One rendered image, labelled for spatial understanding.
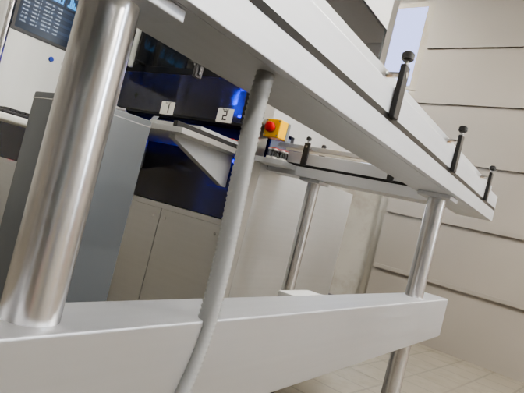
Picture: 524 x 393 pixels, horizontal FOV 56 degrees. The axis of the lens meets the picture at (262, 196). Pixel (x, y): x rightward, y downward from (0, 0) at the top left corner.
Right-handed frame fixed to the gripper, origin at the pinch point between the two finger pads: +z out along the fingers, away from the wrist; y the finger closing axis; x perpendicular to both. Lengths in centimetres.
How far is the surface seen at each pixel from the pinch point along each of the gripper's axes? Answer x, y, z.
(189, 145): -2.2, -2.5, 26.3
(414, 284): -11, -89, 52
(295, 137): -55, -12, 8
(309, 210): -44, -34, 38
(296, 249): -43, -33, 54
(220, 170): -22.6, -2.5, 31.4
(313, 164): -39, -33, 21
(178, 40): 91, -86, 26
